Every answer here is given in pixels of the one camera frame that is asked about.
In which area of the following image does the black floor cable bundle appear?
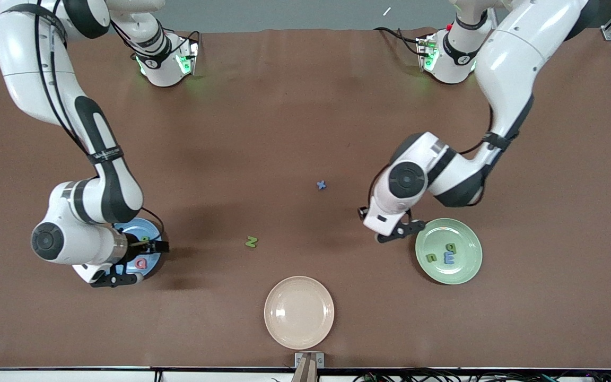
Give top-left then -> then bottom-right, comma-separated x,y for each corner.
352,368 -> 611,382

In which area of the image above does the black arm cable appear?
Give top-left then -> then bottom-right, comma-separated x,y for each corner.
366,103 -> 494,210
34,11 -> 165,244

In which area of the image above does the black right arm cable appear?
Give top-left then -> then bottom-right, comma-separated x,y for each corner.
34,11 -> 165,244

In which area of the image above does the beige plastic plate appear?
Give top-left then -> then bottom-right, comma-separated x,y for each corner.
264,276 -> 335,350

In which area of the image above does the grey metal mount bracket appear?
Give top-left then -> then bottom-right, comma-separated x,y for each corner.
294,352 -> 325,369

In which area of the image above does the blue plastic plate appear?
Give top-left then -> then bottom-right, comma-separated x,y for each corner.
114,218 -> 163,280

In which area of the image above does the green plastic plate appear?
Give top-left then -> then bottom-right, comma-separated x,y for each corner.
415,218 -> 483,285

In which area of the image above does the brown table cover mat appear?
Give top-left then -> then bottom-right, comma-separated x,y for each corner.
0,28 -> 611,370

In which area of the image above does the brown camera post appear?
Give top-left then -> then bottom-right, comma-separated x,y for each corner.
291,354 -> 319,382

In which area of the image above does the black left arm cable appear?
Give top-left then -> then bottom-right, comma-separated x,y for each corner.
366,103 -> 494,210

